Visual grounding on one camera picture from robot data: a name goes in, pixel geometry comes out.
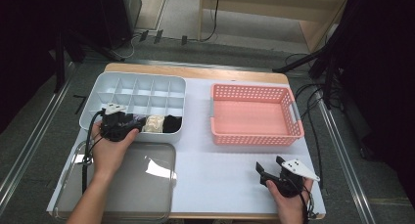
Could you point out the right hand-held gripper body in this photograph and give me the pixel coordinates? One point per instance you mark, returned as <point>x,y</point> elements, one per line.
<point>287,181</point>

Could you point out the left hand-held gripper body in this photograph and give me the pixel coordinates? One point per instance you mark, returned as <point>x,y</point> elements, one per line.
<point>114,126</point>

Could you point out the cream sock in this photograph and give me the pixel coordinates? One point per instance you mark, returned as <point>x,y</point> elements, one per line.
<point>158,119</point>
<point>151,124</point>

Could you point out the white divided storage box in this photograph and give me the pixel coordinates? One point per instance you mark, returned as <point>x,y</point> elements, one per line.
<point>156,93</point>

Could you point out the black sock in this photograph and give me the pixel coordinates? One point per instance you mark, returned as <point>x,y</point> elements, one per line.
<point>171,124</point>
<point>176,119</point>

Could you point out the silver metal tray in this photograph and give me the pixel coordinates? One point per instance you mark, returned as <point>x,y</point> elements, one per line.
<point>147,185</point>

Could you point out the pink perforated plastic basket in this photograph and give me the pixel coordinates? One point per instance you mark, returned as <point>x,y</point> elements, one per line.
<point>235,92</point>

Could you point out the person's right hand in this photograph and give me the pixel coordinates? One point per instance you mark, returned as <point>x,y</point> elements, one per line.
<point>288,207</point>

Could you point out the person's left hand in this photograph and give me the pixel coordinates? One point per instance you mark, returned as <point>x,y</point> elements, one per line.
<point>109,155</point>

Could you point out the wooden table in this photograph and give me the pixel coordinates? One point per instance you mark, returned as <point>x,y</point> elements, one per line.
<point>195,71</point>

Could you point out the black tripod stand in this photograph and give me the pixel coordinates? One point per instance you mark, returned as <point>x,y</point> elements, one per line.
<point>59,64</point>
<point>300,61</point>

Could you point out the black cabinet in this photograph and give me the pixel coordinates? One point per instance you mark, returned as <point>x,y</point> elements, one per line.
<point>120,15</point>

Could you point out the dark curtain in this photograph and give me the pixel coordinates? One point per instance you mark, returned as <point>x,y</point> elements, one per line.
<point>19,38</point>
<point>385,87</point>

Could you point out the wooden shelf unit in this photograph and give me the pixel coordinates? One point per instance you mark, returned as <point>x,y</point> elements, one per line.
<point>261,5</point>

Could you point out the metal floor rail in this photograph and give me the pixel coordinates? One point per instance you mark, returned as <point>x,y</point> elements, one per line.
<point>345,158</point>
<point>202,65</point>
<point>31,145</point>

